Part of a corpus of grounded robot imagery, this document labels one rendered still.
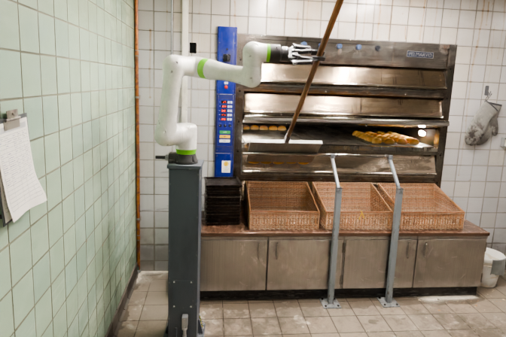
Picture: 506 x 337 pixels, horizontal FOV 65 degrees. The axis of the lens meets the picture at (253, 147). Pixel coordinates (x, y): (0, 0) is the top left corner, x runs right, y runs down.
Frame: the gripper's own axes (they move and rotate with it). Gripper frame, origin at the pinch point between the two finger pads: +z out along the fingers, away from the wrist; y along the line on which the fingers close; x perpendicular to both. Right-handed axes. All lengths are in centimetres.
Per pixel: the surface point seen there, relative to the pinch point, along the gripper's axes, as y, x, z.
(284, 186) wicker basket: 14, -164, 9
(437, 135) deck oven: -32, -143, 150
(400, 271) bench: 87, -156, 99
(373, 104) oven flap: -52, -126, 85
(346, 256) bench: 77, -148, 53
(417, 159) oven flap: -13, -155, 133
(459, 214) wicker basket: 45, -135, 147
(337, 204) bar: 44, -118, 40
